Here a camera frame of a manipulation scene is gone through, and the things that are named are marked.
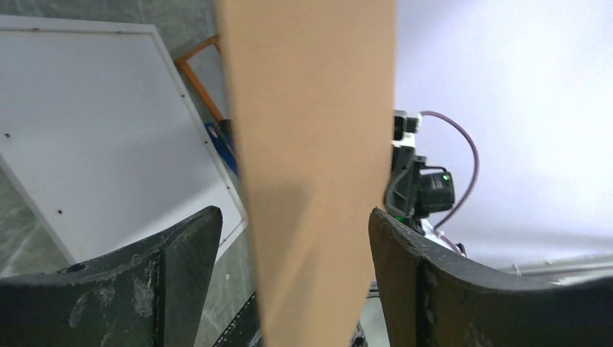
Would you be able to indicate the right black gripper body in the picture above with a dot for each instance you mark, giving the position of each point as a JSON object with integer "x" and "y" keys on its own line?
{"x": 415, "y": 190}

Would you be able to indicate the blue stapler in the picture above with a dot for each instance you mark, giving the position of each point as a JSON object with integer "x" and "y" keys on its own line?
{"x": 221, "y": 136}

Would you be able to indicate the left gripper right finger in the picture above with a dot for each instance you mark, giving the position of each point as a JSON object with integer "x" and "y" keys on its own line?
{"x": 432, "y": 296}

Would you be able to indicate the white picture frame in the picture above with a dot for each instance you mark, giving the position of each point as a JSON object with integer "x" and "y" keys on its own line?
{"x": 101, "y": 138}

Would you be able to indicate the orange wooden shelf rack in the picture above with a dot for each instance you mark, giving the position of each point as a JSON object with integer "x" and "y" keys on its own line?
{"x": 203, "y": 68}

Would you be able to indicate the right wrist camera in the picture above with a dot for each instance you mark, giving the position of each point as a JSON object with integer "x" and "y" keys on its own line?
{"x": 405, "y": 127}

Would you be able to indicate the brown backing board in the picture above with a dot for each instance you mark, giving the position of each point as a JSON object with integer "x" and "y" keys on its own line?
{"x": 311, "y": 87}

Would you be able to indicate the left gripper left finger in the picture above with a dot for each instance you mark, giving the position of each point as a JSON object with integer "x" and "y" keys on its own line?
{"x": 149, "y": 293}

